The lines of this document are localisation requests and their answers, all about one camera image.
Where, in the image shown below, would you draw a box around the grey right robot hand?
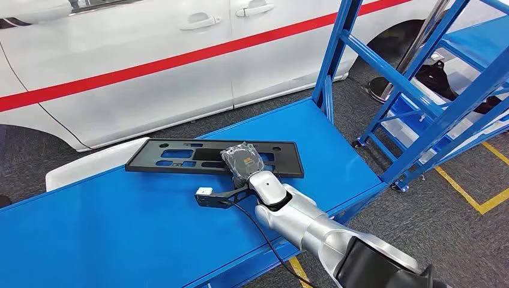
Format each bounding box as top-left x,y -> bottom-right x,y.
220,142 -> 265,188

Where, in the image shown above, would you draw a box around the black plastic plate frame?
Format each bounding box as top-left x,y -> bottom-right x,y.
125,138 -> 305,179

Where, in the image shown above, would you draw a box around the black moulded part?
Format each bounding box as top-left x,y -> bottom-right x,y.
473,95 -> 502,115
413,61 -> 458,101

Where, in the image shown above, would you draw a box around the yellow floor tape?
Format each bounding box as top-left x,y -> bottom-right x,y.
289,257 -> 313,288
435,142 -> 509,215

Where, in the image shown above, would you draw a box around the white car with red stripe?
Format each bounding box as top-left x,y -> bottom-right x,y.
0,0 -> 509,154

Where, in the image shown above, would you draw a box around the black camera bracket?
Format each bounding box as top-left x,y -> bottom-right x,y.
194,184 -> 252,209

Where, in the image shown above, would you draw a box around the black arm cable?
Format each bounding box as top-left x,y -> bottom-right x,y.
229,200 -> 316,288

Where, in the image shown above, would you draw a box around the blue steel rack frame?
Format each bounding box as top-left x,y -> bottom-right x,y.
312,0 -> 509,194

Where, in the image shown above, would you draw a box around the chrome stanchion post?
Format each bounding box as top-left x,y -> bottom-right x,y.
367,0 -> 452,103

